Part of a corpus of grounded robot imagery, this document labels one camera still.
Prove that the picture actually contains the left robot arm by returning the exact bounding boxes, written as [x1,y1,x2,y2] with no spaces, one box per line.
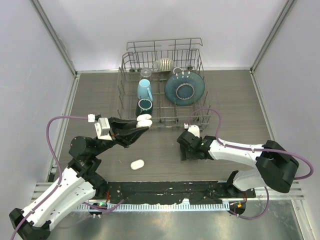
[9,113,153,240]

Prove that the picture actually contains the white slotted cable duct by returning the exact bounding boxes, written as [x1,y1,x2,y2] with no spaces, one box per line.
[72,201,230,212]

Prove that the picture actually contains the small white-rimmed bowl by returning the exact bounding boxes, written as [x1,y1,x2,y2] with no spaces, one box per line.
[172,67,184,75]

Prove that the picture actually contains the clear glass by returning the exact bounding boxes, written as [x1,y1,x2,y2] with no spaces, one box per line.
[140,67,152,79]

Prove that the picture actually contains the wire dish rack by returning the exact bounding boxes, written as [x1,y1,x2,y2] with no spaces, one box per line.
[115,37,211,130]

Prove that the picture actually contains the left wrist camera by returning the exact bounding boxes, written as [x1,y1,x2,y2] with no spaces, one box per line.
[87,114,112,141]

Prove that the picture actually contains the light blue mug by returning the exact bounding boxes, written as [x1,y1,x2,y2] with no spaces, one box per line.
[137,79,153,102]

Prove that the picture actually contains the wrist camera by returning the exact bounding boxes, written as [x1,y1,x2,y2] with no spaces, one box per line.
[87,114,112,141]
[183,123,200,138]

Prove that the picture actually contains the oval white charging case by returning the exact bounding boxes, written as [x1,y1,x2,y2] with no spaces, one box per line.
[130,159,145,171]

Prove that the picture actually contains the striped ceramic mug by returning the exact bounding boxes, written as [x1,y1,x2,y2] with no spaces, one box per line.
[152,57,174,72]

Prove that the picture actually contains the large teal plate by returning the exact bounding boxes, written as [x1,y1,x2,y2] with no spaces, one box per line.
[164,71,205,107]

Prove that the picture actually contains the small white charging case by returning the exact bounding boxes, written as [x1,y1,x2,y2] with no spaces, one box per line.
[136,114,153,128]

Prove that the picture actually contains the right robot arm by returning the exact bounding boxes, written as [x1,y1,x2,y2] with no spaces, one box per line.
[177,130,299,198]

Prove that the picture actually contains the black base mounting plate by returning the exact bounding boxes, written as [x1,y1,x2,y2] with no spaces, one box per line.
[106,181,243,205]

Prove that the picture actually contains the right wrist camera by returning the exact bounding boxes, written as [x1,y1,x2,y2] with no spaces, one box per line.
[183,123,200,138]

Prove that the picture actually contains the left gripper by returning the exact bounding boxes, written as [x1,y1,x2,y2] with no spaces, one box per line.
[91,116,149,157]

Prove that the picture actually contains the dark teal mug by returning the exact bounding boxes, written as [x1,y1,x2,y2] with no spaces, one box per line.
[135,98,153,117]

